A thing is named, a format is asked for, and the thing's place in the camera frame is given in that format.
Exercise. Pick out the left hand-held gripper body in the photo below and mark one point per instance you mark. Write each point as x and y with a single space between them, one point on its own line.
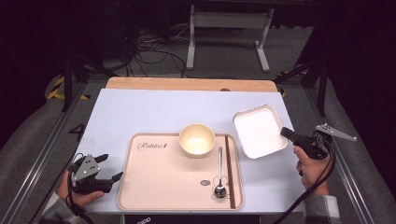
84 168

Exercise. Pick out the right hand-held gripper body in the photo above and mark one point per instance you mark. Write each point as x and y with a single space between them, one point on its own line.
311 146

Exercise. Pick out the white square plate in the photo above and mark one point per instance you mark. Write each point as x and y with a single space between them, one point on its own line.
260 130

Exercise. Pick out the pink tray with rabbit print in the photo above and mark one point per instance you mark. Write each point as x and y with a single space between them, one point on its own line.
168 180

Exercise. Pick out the cream bowl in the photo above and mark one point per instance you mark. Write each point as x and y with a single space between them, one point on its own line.
196 141

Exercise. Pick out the metal spoon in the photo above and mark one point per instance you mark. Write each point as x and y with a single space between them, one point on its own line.
220 189

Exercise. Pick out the person's right hand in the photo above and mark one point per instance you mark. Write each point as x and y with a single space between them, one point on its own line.
313 174

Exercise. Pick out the person's left hand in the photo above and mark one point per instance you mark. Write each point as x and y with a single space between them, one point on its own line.
70 194

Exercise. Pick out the black tripod stand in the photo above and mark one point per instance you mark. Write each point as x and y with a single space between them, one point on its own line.
67 81
322 90

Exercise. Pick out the white table mat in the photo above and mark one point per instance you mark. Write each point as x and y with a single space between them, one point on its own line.
149 112

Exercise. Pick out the yellow and black floor tape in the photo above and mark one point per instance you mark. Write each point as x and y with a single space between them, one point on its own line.
56 91

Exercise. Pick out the black box with white print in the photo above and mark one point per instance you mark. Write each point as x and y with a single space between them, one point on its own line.
186 219

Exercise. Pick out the aluminium floor rail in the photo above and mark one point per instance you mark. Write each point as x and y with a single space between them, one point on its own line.
40 158
345 168

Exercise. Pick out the white metal stand frame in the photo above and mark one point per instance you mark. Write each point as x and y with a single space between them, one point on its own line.
230 20

